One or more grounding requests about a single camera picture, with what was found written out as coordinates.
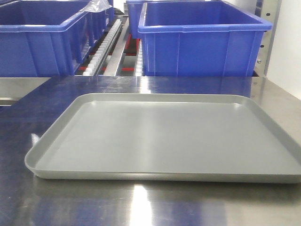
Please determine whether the perforated metal shelf upright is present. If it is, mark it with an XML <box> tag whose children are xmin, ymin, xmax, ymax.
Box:
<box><xmin>254</xmin><ymin>0</ymin><xmax>282</xmax><ymax>77</ymax></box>

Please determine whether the blue bin front right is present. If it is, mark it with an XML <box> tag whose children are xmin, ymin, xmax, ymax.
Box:
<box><xmin>138</xmin><ymin>0</ymin><xmax>272</xmax><ymax>77</ymax></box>

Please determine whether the blue bin rear left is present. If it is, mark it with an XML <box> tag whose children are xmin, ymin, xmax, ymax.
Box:
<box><xmin>92</xmin><ymin>0</ymin><xmax>114</xmax><ymax>40</ymax></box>

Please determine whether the grey plastic tray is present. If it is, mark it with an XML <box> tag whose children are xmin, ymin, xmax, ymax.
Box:
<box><xmin>24</xmin><ymin>93</ymin><xmax>301</xmax><ymax>184</ymax></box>

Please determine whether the white roller conveyor track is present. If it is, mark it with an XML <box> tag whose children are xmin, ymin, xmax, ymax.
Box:
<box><xmin>82</xmin><ymin>19</ymin><xmax>122</xmax><ymax>77</ymax></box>

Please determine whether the clear plastic bag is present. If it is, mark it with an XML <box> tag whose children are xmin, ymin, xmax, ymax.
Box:
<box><xmin>83</xmin><ymin>0</ymin><xmax>112</xmax><ymax>13</ymax></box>

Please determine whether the blue bin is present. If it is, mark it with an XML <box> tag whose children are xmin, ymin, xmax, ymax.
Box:
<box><xmin>92</xmin><ymin>0</ymin><xmax>114</xmax><ymax>40</ymax></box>
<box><xmin>138</xmin><ymin>0</ymin><xmax>272</xmax><ymax>77</ymax></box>
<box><xmin>127</xmin><ymin>0</ymin><xmax>219</xmax><ymax>41</ymax></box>
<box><xmin>0</xmin><ymin>0</ymin><xmax>95</xmax><ymax>77</ymax></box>

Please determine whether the blue bin front left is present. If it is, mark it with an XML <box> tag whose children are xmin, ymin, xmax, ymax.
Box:
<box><xmin>0</xmin><ymin>0</ymin><xmax>95</xmax><ymax>77</ymax></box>

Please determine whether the metal shelf divider rail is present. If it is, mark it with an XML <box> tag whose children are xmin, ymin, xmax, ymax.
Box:
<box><xmin>103</xmin><ymin>16</ymin><xmax>129</xmax><ymax>77</ymax></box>

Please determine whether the blue bin rear right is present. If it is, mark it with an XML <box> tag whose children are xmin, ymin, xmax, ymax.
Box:
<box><xmin>127</xmin><ymin>0</ymin><xmax>219</xmax><ymax>41</ymax></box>

